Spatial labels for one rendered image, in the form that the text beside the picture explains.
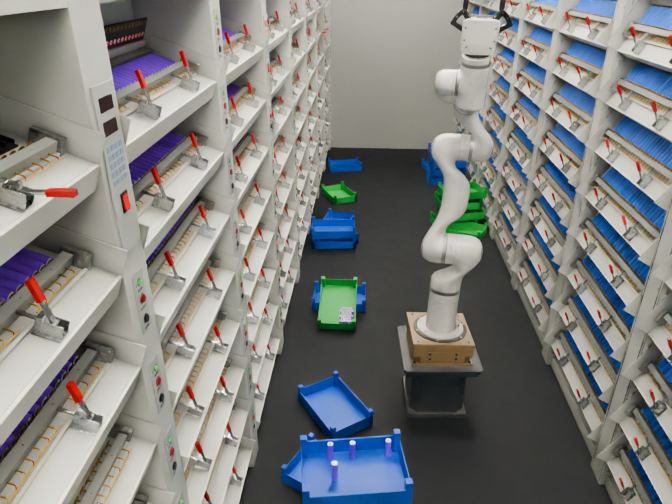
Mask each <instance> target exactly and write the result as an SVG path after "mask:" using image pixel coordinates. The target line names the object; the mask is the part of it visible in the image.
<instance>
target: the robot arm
mask: <svg viewBox="0 0 672 504"><path fill-rule="evenodd" d="M505 2H506V0H500V3H499V11H498V12H497V14H496V15H495V16H494V15H470V14H469V13H468V11H467V9H468V3H469V0H463V7H462V8H461V9H460V10H459V11H458V12H457V13H456V14H455V16H454V17H453V19H452V20H451V22H450V24H451V25H453V26H454V27H456V28H457V29H458V30H460V31H461V32H462V37H461V51H462V53H463V54H462V60H461V68H460V69H459V70H453V69H444V70H440V71H439V72H438V73H437V74H436V76H435V81H434V89H435V93H436V95H437V97H438V98H439V99H440V100H442V101H444V102H446V103H450V104H454V115H455V117H456V119H457V120H458V122H459V123H460V124H461V125H462V126H463V127H465V128H466V129H467V130H468V131H470V132H471V133H472V135H469V134H451V133H446V134H441V135H439V136H437V137H436V138H435V139H434V140H433V143H432V146H431V154H432V157H433V159H434V161H435V162H436V164H437V165H438V167H439V168H440V170H441V172H442V174H443V178H444V186H443V195H442V202H441V207H440V210H439V213H438V216H437V218H436V220H435V221H434V223H433V225H432V226H431V228H430V229H429V231H428V232H427V234H426V235H425V237H424V239H423V241H422V244H421V251H420V252H421V254H422V256H423V258H424V259H426V260H427V261H429V262H434V263H443V264H452V266H449V267H447V268H444V269H440V270H438V271H435V272H434V273H433V274H432V276H431V281H430V290H429V299H428V308H427V315H425V316H423V317H421V318H420V319H419V320H418V322H417V327H418V329H419V331H420V332H421V333H423V334H424V335H426V336H428V337H430V338H433V339H438V340H452V339H455V338H458V337H459V336H461V335H462V333H463V326H462V324H461V323H460V321H458V320H456V315H457V308H458V301H459V294H460V286H461V282H462V279H463V277H464V276H465V275H466V274H467V273H468V272H469V271H471V270H472V269H473V268H474V267H475V266H476V265H477V264H478V263H479V261H480V260H481V258H482V253H483V246H482V244H481V242H480V240H479V239H478V238H476V237H473V236H469V235H462V234H451V233H446V228H447V227H448V226H449V225H450V224H451V223H453V222H454V221H456V220H458V219H459V218H460V217H462V215H463V214H464V213H465V211H466V209H467V205H468V200H469V192H470V185H469V182H468V180H467V178H466V177H465V176H464V175H463V174H462V173H461V172H460V171H459V170H458V169H457V167H456V165H455V162H456V161H469V162H483V161H486V160H488V159H489V158H490V157H491V156H492V154H493V151H494V144H493V141H492V139H491V137H490V135H489V134H488V133H487V131H486V130H485V129H484V127H483V126H482V124H481V122H480V120H479V109H481V108H483V107H484V103H485V96H486V90H487V83H488V77H489V70H490V64H492V63H493V59H491V58H490V57H489V56H490V55H493V53H494V50H495V47H496V43H497V39H498V34H499V33H500V32H502V31H504V30H506V29H508V28H510V27H512V25H513V24H512V21H511V18H510V16H509V14H508V13H507V12H506V10H505V9H504V8H505ZM462 15H463V16H464V20H463V25H461V24H459V23H458V22H457V20H458V18H459V17H460V16H462ZM502 16H503V17H504V18H505V20H506V22H507V23H506V24H504V25H502V26H500V18H501V17H502Z"/></svg>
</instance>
